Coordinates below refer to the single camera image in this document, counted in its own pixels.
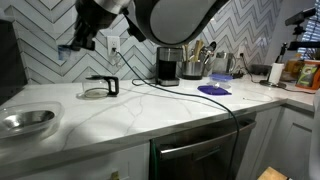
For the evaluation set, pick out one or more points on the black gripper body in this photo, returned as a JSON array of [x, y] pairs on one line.
[[86, 29]]

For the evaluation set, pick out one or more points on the silver bowl plate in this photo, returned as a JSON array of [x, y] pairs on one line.
[[23, 120]]

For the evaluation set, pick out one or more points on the glass coffee carafe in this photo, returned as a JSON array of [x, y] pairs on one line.
[[99, 87]]

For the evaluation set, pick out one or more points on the black coffee maker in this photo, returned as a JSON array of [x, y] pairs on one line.
[[166, 63]]

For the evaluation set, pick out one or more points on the steel utensil pot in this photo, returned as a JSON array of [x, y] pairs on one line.
[[192, 70]]

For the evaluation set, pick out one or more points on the purple plastic container lid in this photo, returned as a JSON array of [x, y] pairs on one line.
[[211, 90]]

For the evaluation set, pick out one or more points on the steel electric kettle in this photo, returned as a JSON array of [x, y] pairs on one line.
[[224, 63]]

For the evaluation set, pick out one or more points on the clear blue plastic container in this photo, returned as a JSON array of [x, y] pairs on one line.
[[220, 77]]

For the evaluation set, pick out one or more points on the stainless steel dishwasher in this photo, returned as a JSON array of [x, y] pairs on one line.
[[209, 152]]

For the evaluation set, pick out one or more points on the paper towel roll holder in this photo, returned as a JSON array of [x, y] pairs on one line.
[[276, 70]]

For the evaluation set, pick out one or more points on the orange drink mix canister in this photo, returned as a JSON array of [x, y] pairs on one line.
[[309, 77]]

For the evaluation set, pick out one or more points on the white wall outlet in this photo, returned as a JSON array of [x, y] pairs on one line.
[[113, 43]]

